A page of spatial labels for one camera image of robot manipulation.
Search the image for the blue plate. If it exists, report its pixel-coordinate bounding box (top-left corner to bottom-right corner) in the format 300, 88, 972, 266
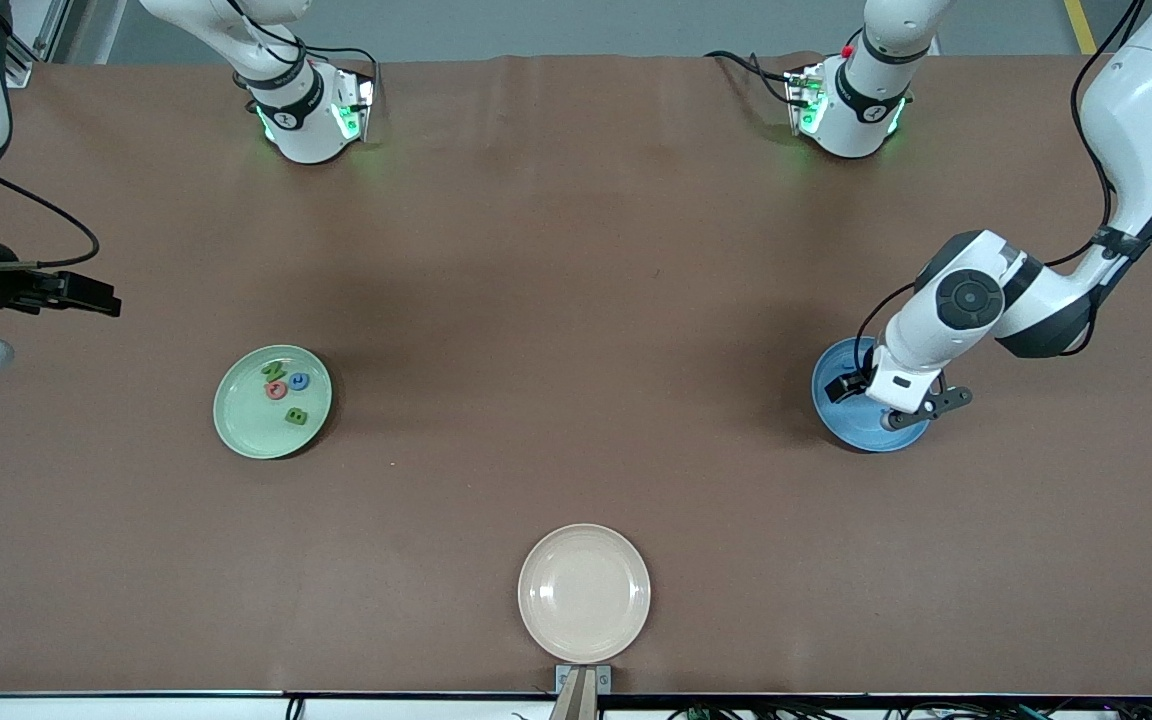
811, 337, 935, 453

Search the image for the green plate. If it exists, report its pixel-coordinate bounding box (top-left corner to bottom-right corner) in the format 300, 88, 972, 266
213, 344, 334, 460

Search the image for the brown table cover sheet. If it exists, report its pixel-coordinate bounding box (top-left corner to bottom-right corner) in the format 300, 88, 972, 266
0, 52, 1152, 698

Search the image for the beige plate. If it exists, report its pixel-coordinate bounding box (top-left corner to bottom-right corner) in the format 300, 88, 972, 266
517, 523, 652, 664

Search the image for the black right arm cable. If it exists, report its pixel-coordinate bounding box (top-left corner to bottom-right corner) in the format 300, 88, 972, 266
0, 170, 102, 273

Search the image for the aluminium frame profile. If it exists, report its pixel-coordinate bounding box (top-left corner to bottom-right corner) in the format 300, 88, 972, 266
6, 0, 72, 89

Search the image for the black left base cable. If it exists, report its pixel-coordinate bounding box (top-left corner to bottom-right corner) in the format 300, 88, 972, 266
704, 50, 797, 106

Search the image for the black base cable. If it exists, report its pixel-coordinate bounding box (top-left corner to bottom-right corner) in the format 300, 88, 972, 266
704, 50, 797, 106
276, 40, 382, 106

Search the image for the black right base cable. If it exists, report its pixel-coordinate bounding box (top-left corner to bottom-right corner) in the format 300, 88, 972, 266
276, 40, 382, 106

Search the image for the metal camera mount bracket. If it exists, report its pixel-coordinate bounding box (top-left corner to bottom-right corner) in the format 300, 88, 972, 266
554, 664, 613, 720

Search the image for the white table edge rail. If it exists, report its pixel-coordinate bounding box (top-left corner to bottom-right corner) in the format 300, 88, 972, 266
0, 690, 1152, 720

